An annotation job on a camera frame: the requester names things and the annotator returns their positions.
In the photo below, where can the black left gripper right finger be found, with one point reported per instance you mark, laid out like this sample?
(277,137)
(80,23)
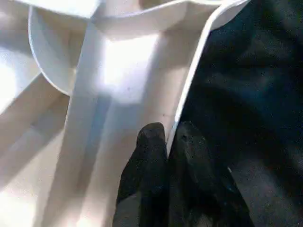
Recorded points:
(201,184)

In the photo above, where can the black work mat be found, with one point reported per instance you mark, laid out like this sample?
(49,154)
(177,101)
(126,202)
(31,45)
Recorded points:
(248,94)

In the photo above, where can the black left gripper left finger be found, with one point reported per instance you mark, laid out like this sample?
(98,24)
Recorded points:
(144,177)

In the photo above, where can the white plastic table top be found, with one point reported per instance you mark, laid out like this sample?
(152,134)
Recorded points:
(94,94)

